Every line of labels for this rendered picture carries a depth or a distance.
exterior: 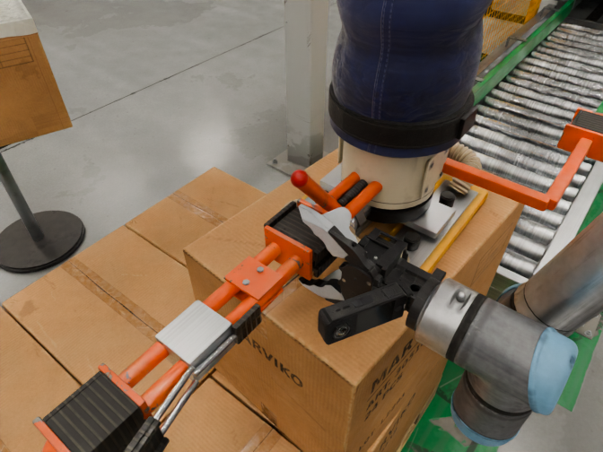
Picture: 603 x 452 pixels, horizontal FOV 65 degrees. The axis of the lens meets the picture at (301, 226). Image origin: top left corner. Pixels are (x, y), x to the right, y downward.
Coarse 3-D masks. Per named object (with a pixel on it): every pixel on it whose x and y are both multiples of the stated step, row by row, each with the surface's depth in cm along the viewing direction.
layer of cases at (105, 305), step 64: (192, 192) 161; (256, 192) 161; (128, 256) 139; (0, 320) 122; (64, 320) 122; (128, 320) 122; (0, 384) 109; (64, 384) 109; (0, 448) 99; (192, 448) 99; (256, 448) 99; (384, 448) 113
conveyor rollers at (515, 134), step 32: (576, 32) 267; (544, 64) 237; (576, 64) 236; (512, 96) 211; (544, 96) 211; (576, 96) 211; (480, 128) 190; (512, 128) 191; (544, 128) 191; (480, 160) 176; (512, 160) 177; (544, 160) 179; (544, 192) 160; (576, 192) 161; (544, 224) 154; (512, 256) 138
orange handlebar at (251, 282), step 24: (576, 144) 85; (456, 168) 80; (576, 168) 79; (336, 192) 75; (360, 192) 76; (504, 192) 76; (528, 192) 75; (552, 192) 75; (240, 264) 63; (264, 264) 65; (288, 264) 64; (240, 288) 60; (264, 288) 60; (240, 312) 58; (144, 360) 53; (168, 384) 51
